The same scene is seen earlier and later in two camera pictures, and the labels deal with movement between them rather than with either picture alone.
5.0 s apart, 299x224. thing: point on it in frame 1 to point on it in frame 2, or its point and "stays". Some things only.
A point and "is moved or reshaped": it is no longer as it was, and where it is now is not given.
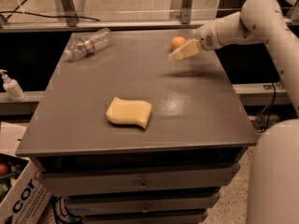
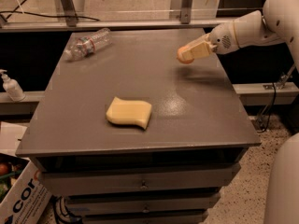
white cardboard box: (23, 197) stays
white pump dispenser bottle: (12, 87) stays
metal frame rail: (33, 25) stays
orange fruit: (177, 41) is moved or reshaped
